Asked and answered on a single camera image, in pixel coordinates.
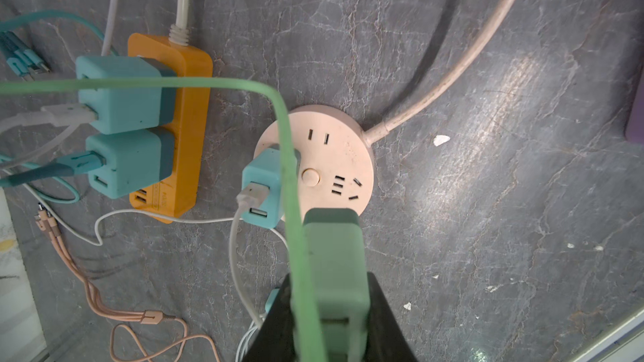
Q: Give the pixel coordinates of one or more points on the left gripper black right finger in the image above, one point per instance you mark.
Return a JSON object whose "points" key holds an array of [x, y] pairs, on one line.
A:
{"points": [[385, 339]]}

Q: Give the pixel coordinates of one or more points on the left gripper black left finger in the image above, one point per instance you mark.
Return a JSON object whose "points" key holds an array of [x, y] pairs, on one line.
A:
{"points": [[274, 341]]}

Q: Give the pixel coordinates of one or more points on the orange power strip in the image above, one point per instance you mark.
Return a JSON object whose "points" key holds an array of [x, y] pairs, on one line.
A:
{"points": [[172, 197]]}

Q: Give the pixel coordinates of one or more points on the purple power strip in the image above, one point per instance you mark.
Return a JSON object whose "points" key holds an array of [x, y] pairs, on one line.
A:
{"points": [[635, 125]]}

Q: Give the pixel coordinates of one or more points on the round pink power socket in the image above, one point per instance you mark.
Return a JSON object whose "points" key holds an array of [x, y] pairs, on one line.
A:
{"points": [[336, 168]]}

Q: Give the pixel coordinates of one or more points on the light green charger adapter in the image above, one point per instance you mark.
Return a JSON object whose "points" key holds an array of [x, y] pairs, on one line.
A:
{"points": [[339, 276]]}

